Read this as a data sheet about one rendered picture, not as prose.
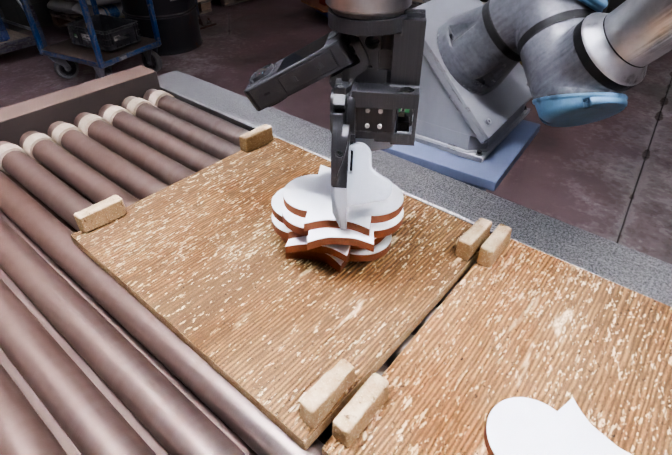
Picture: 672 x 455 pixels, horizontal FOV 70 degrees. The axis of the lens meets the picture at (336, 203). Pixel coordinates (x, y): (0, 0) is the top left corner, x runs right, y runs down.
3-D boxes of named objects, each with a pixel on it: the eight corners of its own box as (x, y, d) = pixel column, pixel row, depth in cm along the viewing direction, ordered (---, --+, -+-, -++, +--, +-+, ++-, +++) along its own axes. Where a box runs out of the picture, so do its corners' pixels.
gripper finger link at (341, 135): (345, 190, 45) (350, 94, 43) (329, 189, 45) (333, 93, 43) (349, 183, 50) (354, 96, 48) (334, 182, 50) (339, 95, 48)
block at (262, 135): (266, 137, 82) (265, 122, 80) (274, 140, 81) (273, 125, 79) (239, 150, 78) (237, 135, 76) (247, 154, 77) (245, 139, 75)
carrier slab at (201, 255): (272, 142, 83) (271, 134, 82) (492, 243, 62) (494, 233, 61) (73, 243, 62) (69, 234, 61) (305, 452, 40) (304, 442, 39)
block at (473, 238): (476, 232, 61) (480, 215, 60) (490, 238, 60) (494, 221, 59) (453, 256, 57) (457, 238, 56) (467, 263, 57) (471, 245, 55)
